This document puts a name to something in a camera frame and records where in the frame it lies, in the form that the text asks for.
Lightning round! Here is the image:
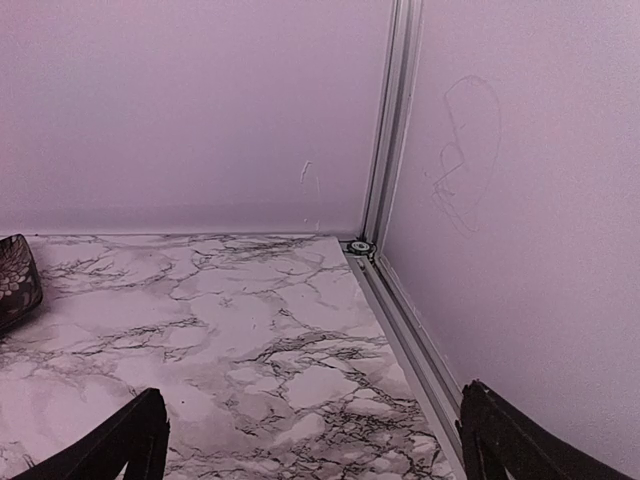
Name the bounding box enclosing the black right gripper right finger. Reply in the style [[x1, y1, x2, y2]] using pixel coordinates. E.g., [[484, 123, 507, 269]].
[[456, 380, 627, 480]]

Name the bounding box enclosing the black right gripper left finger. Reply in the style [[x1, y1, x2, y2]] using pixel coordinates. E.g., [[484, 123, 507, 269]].
[[16, 388, 170, 480]]

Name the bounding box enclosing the black patterned square plate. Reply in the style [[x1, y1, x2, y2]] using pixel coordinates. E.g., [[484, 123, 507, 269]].
[[1, 234, 44, 335]]

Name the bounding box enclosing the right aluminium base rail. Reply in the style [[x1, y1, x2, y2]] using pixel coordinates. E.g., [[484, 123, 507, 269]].
[[341, 242, 466, 479]]

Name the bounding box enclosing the right aluminium corner post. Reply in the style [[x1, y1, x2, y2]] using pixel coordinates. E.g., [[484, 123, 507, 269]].
[[359, 1, 424, 248]]

